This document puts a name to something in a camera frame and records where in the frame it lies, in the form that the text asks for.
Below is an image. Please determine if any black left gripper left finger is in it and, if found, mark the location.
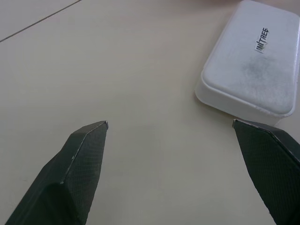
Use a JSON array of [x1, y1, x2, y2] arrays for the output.
[[4, 120, 109, 225]]

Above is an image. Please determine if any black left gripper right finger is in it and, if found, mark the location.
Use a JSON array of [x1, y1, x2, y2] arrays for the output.
[[232, 119, 300, 225]]

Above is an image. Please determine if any white plastic box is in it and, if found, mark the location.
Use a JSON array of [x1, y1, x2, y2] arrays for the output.
[[194, 0, 300, 127]]

